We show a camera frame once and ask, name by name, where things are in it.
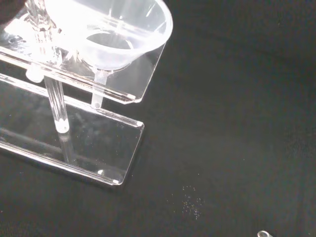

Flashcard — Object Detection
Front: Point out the clear acrylic funnel stand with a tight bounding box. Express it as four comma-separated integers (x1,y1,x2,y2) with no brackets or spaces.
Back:
0,0,165,190

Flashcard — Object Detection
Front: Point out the black cloth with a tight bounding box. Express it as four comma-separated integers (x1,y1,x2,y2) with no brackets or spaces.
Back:
0,0,316,237

